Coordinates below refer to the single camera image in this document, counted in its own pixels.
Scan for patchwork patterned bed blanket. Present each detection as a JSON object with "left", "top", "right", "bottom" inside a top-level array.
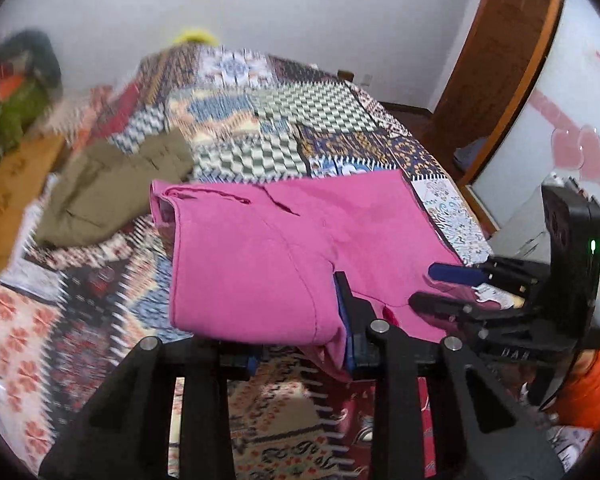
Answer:
[{"left": 0, "top": 42, "right": 496, "bottom": 480}]

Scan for pink pants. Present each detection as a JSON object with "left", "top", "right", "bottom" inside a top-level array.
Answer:
[{"left": 150, "top": 169, "right": 501, "bottom": 381}]

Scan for wooden door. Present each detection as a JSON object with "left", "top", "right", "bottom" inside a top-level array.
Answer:
[
  {"left": 432, "top": 0, "right": 556, "bottom": 116},
  {"left": 430, "top": 0, "right": 568, "bottom": 191}
]

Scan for grey stuffed cushion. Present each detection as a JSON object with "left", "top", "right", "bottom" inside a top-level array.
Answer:
[{"left": 0, "top": 30, "right": 63, "bottom": 91}]

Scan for white sliding wardrobe door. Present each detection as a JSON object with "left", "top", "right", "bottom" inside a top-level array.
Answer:
[{"left": 472, "top": 0, "right": 600, "bottom": 241}]

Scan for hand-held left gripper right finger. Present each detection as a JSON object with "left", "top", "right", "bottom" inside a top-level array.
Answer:
[{"left": 334, "top": 272, "right": 566, "bottom": 480}]

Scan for yellow foam tube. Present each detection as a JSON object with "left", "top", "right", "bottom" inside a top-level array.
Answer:
[{"left": 172, "top": 27, "right": 218, "bottom": 47}]

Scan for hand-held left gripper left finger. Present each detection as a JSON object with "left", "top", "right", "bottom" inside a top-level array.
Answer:
[{"left": 39, "top": 336, "right": 258, "bottom": 480}]

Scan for green patterned bag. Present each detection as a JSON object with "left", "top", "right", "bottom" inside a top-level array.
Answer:
[{"left": 0, "top": 80, "right": 51, "bottom": 181}]

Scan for olive green pants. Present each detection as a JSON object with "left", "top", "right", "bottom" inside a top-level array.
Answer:
[{"left": 34, "top": 127, "right": 196, "bottom": 248}]

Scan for pink heart decal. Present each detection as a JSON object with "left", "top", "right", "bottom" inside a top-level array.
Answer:
[{"left": 527, "top": 87, "right": 600, "bottom": 183}]

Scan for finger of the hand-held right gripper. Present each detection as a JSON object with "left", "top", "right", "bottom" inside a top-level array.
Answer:
[
  {"left": 428, "top": 256, "right": 541, "bottom": 296},
  {"left": 409, "top": 291, "right": 546, "bottom": 333}
]

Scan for yellow wooden board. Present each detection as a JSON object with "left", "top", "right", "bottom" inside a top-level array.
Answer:
[{"left": 0, "top": 135, "right": 66, "bottom": 306}]

